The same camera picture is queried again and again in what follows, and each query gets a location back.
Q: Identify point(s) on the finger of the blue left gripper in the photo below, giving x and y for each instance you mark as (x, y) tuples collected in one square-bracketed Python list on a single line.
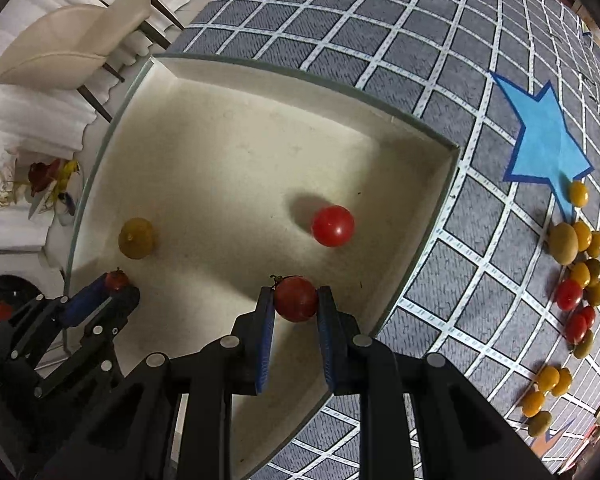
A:
[(84, 302), (112, 316)]

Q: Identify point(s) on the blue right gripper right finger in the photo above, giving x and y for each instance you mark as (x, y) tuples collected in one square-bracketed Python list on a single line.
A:
[(329, 332)]

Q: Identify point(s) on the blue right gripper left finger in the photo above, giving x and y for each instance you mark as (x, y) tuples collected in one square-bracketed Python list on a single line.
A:
[(263, 335)]

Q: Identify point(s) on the dark red tomato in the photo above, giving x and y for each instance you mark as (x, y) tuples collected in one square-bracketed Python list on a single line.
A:
[(295, 298)]

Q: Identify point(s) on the small red tomato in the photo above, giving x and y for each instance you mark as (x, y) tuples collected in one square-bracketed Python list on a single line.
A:
[(116, 281)]

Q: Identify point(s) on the yellow tomato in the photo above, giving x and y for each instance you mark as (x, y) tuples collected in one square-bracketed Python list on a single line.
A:
[(137, 238)]

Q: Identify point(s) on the bright red tomato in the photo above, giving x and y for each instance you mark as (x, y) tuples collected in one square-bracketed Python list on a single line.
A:
[(333, 226)]

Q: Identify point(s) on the flower bouquet on floor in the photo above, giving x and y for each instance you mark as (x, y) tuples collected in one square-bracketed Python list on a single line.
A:
[(44, 187)]

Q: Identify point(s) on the white shallow box tray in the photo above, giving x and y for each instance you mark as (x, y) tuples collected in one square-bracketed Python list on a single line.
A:
[(229, 160)]

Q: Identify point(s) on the white curtain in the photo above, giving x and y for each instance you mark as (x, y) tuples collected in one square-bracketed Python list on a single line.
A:
[(44, 123)]

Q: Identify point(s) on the olive green large tomato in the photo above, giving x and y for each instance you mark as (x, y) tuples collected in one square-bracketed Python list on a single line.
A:
[(563, 243)]

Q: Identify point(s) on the orange paper star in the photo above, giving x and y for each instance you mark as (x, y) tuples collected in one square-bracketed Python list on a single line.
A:
[(549, 439)]

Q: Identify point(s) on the beige chair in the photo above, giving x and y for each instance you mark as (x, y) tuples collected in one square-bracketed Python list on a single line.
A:
[(63, 49)]

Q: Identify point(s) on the blue paper star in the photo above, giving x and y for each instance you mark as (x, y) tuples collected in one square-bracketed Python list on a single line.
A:
[(545, 152)]

